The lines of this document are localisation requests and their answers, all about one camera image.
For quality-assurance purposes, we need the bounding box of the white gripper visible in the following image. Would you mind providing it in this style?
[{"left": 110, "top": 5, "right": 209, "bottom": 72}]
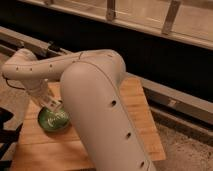
[{"left": 30, "top": 84, "right": 63, "bottom": 114}]

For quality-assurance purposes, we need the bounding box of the black chair part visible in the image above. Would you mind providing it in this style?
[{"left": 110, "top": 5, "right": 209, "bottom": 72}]
[{"left": 0, "top": 107, "right": 22, "bottom": 171}]

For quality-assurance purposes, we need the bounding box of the green ceramic bowl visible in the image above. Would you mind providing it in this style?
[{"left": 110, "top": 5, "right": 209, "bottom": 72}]
[{"left": 37, "top": 107, "right": 70, "bottom": 132}]

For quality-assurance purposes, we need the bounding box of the metal bracket centre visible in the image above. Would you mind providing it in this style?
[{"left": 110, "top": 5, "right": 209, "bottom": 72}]
[{"left": 106, "top": 0, "right": 116, "bottom": 21}]

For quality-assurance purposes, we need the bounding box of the wooden board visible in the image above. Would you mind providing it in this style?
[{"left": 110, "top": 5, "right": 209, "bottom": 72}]
[{"left": 9, "top": 77, "right": 166, "bottom": 171}]

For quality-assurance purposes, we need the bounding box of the metal rail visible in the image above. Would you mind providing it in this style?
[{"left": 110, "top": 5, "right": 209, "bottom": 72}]
[{"left": 0, "top": 27, "right": 213, "bottom": 125}]

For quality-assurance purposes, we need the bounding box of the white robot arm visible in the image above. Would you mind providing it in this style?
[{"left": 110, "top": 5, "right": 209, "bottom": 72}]
[{"left": 2, "top": 48, "right": 157, "bottom": 171}]

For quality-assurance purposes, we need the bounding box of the white plastic bottle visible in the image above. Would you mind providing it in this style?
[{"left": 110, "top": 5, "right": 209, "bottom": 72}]
[{"left": 51, "top": 109, "right": 67, "bottom": 120}]

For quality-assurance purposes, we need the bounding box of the metal bracket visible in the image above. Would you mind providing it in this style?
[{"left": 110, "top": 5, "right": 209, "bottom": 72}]
[
  {"left": 161, "top": 0, "right": 181, "bottom": 35},
  {"left": 106, "top": 0, "right": 116, "bottom": 21}
]

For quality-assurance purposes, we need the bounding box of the metal bracket right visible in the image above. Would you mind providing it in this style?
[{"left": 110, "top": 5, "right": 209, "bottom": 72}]
[{"left": 161, "top": 0, "right": 181, "bottom": 35}]

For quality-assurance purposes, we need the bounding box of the black cable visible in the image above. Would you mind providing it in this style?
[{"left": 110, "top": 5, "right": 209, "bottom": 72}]
[{"left": 2, "top": 77, "right": 28, "bottom": 92}]

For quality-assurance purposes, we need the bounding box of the black clamp device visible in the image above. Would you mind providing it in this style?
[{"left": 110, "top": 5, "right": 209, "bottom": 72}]
[{"left": 47, "top": 41, "right": 65, "bottom": 56}]

